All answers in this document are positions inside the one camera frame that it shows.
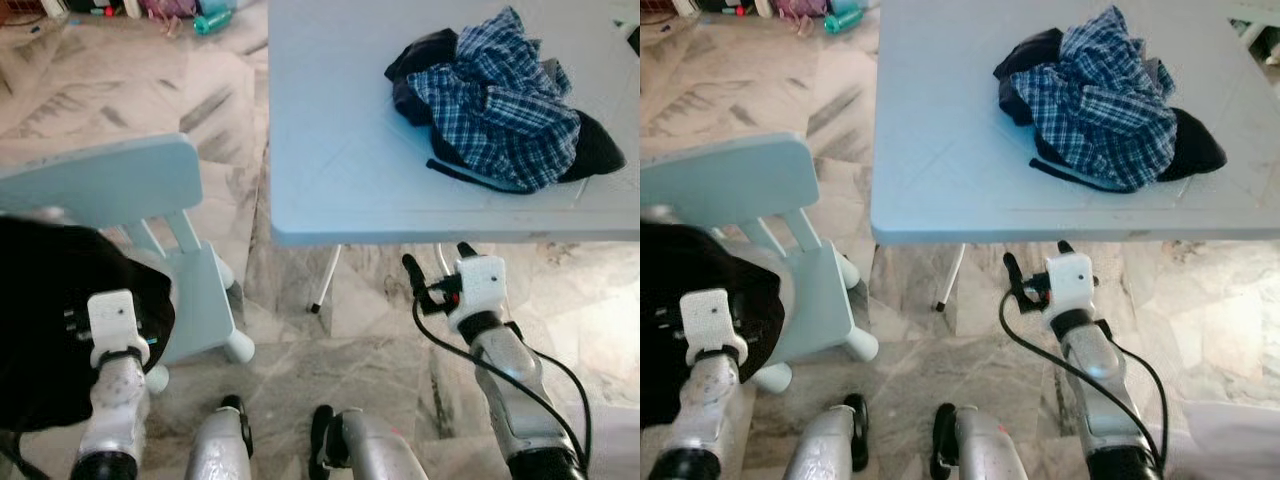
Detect black t-shirt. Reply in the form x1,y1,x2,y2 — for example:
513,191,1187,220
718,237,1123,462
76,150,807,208
640,222,783,431
0,215,176,433

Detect blue plaid shirt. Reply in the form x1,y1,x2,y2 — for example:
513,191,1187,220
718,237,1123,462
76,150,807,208
1015,5,1179,193
408,8,583,193

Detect light blue child chair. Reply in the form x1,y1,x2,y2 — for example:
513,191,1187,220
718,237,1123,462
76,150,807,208
0,133,256,393
640,133,881,393

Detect light blue folding table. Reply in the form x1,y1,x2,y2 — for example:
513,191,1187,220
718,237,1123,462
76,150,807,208
870,0,1280,313
268,0,641,313

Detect silver right robot leg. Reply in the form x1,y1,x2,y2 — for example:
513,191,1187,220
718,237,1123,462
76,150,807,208
310,405,426,480
930,403,1031,480

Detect silver robot leg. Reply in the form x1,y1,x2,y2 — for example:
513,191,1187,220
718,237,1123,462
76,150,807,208
310,405,426,480
782,393,871,480
185,395,254,480
930,403,1031,480

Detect silver left robot leg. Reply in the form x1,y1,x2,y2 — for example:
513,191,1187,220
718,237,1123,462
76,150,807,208
782,393,871,480
185,395,254,480

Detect white fabric sheet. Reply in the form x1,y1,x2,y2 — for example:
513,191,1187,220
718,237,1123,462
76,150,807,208
1160,400,1280,480

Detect white side table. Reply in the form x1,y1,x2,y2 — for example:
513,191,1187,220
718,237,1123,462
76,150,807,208
1230,0,1280,66

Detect teal bottle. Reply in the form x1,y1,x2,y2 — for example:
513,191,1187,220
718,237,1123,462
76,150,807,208
193,5,238,37
822,5,866,36

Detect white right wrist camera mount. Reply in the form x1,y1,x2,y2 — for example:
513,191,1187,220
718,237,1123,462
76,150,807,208
1043,252,1096,321
447,255,508,334

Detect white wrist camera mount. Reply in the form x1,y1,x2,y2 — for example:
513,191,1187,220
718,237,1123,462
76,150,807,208
678,288,749,366
1043,252,1096,321
87,289,153,369
447,255,508,334

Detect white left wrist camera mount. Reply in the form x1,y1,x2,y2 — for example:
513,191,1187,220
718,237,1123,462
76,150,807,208
87,289,153,369
678,288,749,366

